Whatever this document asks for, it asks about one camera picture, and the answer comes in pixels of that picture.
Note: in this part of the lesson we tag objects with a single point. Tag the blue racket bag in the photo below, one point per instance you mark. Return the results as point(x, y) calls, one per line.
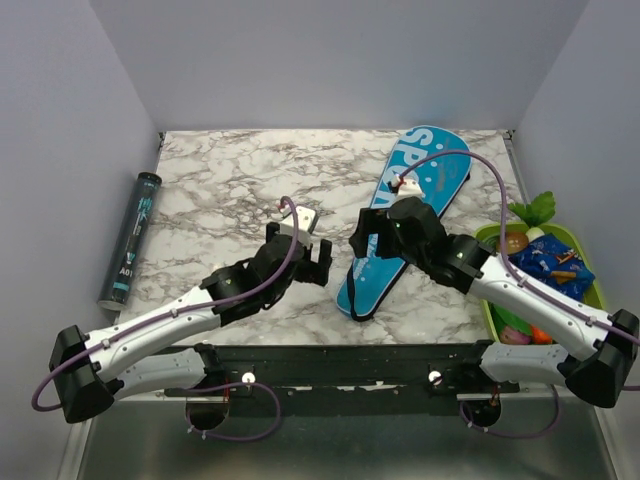
point(370, 279)

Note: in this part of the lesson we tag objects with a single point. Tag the orange toy carrot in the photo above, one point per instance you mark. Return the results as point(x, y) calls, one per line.
point(539, 337)

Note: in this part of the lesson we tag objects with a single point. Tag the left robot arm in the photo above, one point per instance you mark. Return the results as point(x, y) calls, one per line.
point(91, 371)

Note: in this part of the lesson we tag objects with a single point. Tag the blue snack bag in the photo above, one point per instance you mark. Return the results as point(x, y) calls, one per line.
point(549, 261)

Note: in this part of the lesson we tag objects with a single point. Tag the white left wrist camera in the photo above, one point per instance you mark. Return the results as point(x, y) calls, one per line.
point(306, 220)

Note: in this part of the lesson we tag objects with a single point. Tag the green toy leaf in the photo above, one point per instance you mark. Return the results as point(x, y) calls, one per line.
point(538, 211)

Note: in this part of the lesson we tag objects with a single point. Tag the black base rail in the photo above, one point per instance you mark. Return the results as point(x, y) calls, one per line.
point(347, 380)

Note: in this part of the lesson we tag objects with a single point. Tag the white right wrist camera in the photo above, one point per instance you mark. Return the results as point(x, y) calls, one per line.
point(404, 187)

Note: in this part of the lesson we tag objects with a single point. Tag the purple toy onion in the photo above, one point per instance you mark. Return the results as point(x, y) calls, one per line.
point(511, 336)

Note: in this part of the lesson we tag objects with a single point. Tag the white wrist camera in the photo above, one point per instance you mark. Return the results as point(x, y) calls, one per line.
point(404, 187)
point(306, 220)

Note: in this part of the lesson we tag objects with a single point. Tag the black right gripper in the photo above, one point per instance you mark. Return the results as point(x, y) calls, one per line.
point(372, 220)

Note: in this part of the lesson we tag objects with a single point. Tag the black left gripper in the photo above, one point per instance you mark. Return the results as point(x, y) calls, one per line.
point(317, 273)

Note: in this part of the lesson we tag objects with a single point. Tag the brown toy mushroom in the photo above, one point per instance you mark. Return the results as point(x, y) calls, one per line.
point(514, 242)

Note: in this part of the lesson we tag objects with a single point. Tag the black shuttlecock tube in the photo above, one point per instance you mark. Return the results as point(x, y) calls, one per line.
point(119, 276)

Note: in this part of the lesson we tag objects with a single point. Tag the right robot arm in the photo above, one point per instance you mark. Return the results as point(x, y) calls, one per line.
point(593, 350)

